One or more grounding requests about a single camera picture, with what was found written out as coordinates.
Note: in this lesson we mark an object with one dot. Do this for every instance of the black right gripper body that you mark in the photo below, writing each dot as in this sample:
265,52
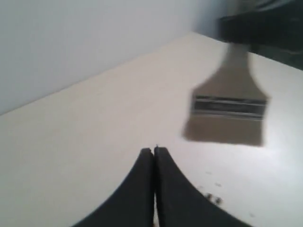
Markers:
272,28

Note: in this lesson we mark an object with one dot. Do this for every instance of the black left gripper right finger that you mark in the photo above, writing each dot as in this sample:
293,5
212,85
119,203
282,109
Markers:
179,203

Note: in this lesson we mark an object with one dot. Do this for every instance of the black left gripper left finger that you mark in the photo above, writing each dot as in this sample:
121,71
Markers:
132,203

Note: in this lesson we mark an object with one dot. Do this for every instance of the wooden paint brush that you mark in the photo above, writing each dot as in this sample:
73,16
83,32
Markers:
229,107

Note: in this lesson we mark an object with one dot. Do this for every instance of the pile of pellets and grains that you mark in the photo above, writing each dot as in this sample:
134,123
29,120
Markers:
212,188

